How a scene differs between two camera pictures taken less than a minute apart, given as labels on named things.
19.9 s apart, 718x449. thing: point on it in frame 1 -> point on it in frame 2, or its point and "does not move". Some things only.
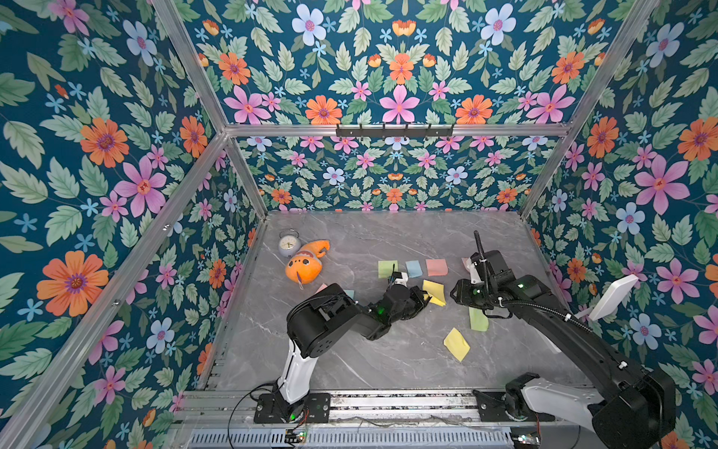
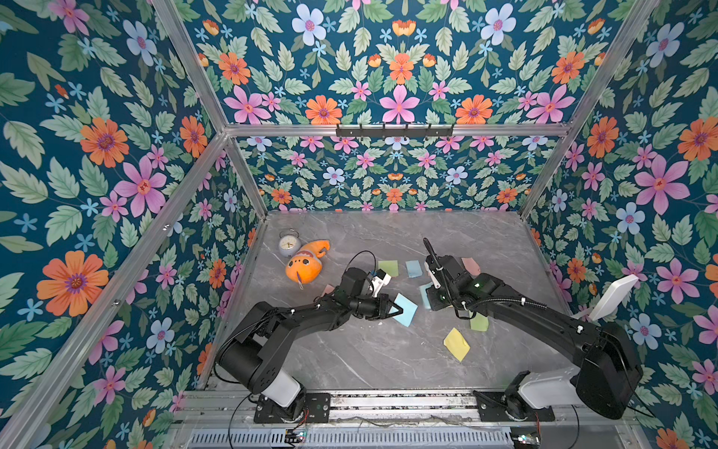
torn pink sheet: x=466 y=261 does not move
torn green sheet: x=479 y=321 does not move
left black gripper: x=414 y=296 -> x=380 y=308
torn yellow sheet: x=456 y=343 does not move
